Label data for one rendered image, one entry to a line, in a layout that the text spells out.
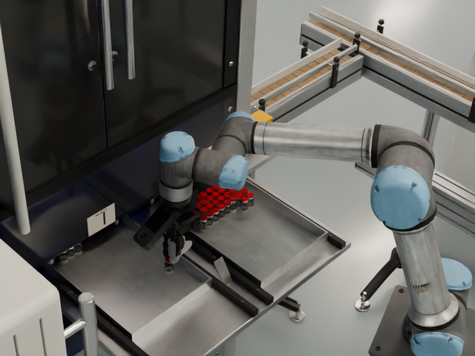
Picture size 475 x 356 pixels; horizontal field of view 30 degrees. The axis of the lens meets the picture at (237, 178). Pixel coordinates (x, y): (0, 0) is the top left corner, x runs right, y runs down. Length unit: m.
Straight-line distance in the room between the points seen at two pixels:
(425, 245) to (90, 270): 0.86
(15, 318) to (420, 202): 0.85
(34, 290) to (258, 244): 1.11
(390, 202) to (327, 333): 1.59
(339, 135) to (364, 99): 2.58
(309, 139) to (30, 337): 0.86
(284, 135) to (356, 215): 1.88
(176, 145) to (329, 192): 2.07
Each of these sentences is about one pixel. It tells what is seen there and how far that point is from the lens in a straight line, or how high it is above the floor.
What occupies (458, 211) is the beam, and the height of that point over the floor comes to 0.50.
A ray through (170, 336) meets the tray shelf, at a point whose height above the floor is 0.88.
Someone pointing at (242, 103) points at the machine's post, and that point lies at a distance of 2.41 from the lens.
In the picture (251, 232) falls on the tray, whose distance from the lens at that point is 2.38.
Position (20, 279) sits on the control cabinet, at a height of 1.55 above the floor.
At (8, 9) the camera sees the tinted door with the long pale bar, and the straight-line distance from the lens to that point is 1.77.
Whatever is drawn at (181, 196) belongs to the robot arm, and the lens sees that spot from 1.97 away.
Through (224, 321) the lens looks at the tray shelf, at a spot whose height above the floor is 0.88.
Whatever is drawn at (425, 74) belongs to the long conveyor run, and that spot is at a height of 0.93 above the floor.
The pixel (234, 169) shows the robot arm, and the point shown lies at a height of 1.32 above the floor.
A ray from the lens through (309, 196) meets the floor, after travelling 3.88.
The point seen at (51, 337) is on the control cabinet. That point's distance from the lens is 1.37.
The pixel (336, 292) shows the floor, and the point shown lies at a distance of 3.48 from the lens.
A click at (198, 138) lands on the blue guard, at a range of 2.33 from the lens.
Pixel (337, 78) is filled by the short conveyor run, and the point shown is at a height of 0.91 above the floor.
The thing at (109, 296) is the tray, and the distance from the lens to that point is 2.22.
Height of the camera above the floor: 2.51
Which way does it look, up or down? 40 degrees down
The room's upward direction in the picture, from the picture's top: 3 degrees clockwise
